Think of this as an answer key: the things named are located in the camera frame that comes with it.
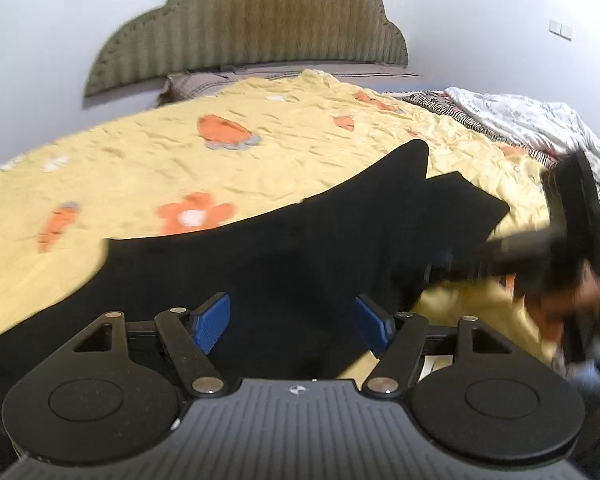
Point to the black pants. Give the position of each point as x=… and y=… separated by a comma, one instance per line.
x=291, y=274

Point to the patterned blanket pile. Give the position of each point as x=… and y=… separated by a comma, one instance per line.
x=546, y=130

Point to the olive padded headboard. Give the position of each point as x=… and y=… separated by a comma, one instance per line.
x=200, y=34

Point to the person's right hand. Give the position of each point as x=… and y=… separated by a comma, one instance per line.
x=550, y=310

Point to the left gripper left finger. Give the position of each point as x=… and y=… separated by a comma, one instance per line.
x=187, y=338

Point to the striped pillow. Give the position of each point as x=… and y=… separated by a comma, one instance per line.
x=379, y=77

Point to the white wall switch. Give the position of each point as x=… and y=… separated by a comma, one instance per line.
x=561, y=30

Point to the yellow bedsheet with orange prints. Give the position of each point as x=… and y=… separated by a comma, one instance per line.
x=257, y=146

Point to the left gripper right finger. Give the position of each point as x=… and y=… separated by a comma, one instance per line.
x=397, y=341

